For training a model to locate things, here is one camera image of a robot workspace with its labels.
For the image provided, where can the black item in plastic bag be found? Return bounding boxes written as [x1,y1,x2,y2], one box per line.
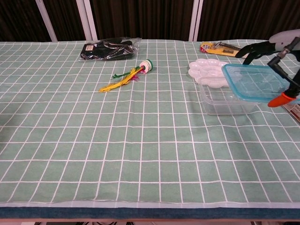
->
[78,37,143,62]

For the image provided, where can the tool on yellow blister card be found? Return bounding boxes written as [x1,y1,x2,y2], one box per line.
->
[199,40,246,59]

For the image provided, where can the blue plastic container lid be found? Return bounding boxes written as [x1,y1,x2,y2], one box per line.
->
[221,63,300,104]

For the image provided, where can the white slanted frame post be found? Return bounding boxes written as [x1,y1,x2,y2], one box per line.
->
[35,0,58,42]

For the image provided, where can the black cable with metal connector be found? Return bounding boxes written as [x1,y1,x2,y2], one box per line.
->
[267,37,300,87]

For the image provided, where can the green white-grid tablecloth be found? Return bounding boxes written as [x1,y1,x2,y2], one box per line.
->
[0,37,300,209]

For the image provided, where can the red and white carton box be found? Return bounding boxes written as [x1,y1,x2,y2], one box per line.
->
[282,103,300,125]

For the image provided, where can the blue cloth underlay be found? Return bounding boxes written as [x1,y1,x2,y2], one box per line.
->
[0,206,300,220]

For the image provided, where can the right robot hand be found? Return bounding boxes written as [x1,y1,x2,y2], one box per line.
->
[235,29,300,108]

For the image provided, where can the clear plastic food container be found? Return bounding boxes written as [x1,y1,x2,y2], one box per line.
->
[199,82,261,116]

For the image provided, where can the white double frame post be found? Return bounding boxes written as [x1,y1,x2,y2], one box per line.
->
[75,0,98,41]
[188,0,203,42]

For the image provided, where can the white flower-shaped paint palette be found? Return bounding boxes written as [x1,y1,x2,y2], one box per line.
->
[188,58,232,89]

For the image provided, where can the dark pleated curtain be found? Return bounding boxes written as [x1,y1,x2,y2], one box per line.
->
[0,0,300,43]

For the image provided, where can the colourful feather shuttlecock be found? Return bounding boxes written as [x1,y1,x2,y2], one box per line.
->
[98,59,154,93]

